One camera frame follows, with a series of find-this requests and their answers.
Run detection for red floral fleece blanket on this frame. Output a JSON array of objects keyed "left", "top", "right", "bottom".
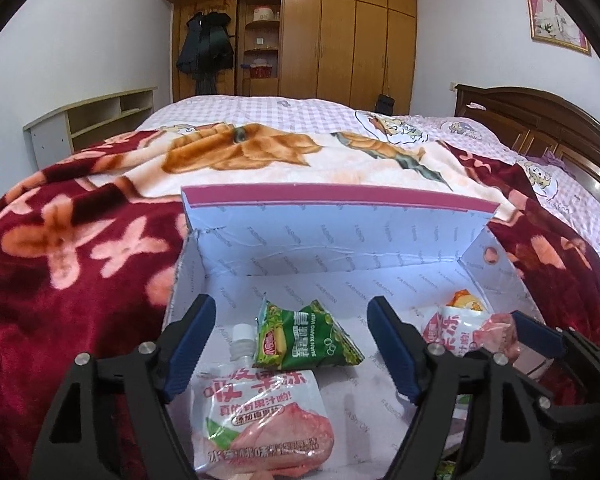
[{"left": 0, "top": 122, "right": 600, "bottom": 479}]

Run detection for wooden wardrobe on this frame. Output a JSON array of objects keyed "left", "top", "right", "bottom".
[{"left": 166, "top": 0, "right": 417, "bottom": 115}]

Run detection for orange noodle snack packet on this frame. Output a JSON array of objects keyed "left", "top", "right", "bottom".
[{"left": 446, "top": 289, "right": 486, "bottom": 312}]

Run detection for white low shelf unit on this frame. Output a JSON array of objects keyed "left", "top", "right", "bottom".
[{"left": 23, "top": 88, "right": 154, "bottom": 169}]

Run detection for pink peach jelly pouch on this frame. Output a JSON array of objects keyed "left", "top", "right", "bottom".
[{"left": 190, "top": 324, "right": 335, "bottom": 479}]

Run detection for pink checked bed sheet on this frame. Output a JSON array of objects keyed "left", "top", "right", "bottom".
[{"left": 137, "top": 96, "right": 600, "bottom": 257}]

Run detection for black bag on floor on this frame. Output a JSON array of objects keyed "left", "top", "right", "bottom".
[{"left": 374, "top": 94, "right": 396, "bottom": 116}]

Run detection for green pea snack packet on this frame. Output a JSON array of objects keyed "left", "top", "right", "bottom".
[{"left": 253, "top": 299, "right": 365, "bottom": 372}]

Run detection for pink cardboard box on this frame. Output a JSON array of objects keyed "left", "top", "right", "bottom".
[{"left": 166, "top": 184, "right": 540, "bottom": 479}]

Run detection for black hanging jacket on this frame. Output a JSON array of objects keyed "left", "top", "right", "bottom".
[{"left": 176, "top": 11, "right": 235, "bottom": 96}]

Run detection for dark wooden headboard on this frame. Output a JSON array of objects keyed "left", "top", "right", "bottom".
[{"left": 455, "top": 84, "right": 600, "bottom": 202}]

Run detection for framed wedding photo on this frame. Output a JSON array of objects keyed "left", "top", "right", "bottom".
[{"left": 527, "top": 0, "right": 592, "bottom": 56}]

